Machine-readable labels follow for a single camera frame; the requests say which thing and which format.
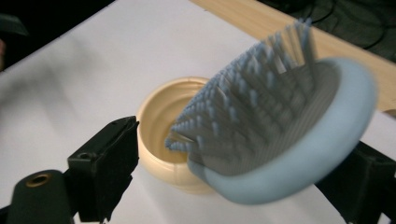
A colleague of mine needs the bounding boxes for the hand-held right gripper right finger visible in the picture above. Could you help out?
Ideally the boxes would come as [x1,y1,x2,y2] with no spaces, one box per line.
[314,140,396,224]

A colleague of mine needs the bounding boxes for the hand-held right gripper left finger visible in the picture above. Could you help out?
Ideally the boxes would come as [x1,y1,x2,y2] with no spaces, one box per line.
[66,115,140,224]

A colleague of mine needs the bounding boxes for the cream ringed holder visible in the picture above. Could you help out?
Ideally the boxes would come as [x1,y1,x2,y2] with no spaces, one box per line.
[135,76,219,195]

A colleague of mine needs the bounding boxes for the light blue hairbrush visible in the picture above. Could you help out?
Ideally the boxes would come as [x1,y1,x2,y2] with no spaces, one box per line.
[163,18,378,205]

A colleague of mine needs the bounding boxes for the black cable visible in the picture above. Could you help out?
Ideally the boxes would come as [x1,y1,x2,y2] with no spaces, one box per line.
[306,0,396,50]

